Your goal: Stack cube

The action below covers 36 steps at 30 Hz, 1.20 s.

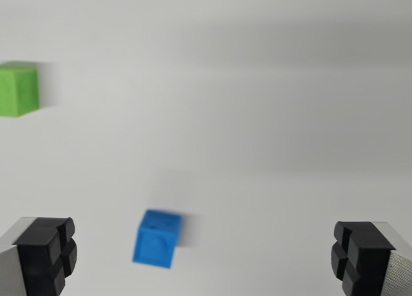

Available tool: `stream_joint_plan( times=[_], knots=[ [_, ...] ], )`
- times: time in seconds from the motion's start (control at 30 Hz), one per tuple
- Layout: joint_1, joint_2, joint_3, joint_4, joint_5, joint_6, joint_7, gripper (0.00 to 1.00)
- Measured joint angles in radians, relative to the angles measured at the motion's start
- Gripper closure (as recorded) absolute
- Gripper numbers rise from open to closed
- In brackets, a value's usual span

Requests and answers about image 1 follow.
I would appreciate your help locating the gripper left finger with black rubber pad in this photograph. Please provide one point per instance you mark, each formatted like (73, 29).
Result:
(35, 257)

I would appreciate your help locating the gripper right finger with black rubber pad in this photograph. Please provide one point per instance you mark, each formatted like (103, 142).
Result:
(370, 260)

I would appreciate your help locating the blue cube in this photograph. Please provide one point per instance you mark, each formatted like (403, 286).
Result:
(156, 241)

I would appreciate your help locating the green cube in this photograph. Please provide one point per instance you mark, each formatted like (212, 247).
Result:
(17, 88)

